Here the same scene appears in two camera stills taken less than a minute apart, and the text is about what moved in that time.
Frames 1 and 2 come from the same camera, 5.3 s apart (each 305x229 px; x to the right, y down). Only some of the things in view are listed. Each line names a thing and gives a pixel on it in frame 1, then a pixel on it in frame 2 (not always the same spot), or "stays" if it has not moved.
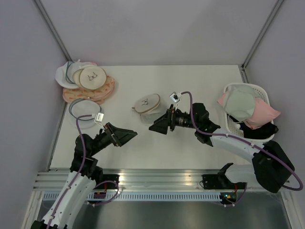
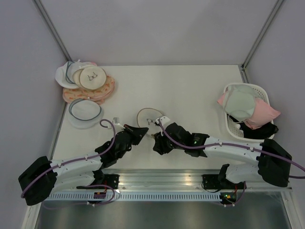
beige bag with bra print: x=90 y=78 stays
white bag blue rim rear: x=64 y=73 stays
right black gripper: x=160 y=125 → x=159 y=146
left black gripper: x=121 y=136 → x=138 y=133
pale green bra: x=239 y=101 stays
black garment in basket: x=265 y=131 stays
